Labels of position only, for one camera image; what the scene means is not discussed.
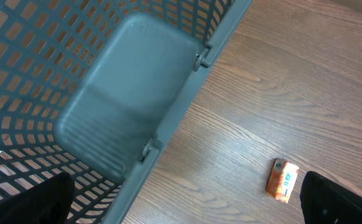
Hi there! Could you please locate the small orange carton box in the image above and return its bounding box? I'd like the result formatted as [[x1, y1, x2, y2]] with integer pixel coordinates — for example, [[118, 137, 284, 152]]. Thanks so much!
[[265, 159, 299, 203]]

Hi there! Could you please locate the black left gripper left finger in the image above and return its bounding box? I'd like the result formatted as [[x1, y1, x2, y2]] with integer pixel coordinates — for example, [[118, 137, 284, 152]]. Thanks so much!
[[0, 172, 75, 224]]

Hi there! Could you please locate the grey plastic mesh basket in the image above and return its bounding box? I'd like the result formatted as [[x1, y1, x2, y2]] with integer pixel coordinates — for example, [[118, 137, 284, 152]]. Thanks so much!
[[0, 0, 250, 223]]

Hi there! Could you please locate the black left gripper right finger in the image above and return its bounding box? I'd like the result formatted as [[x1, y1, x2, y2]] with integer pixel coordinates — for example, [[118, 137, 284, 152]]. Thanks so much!
[[300, 171, 362, 224]]

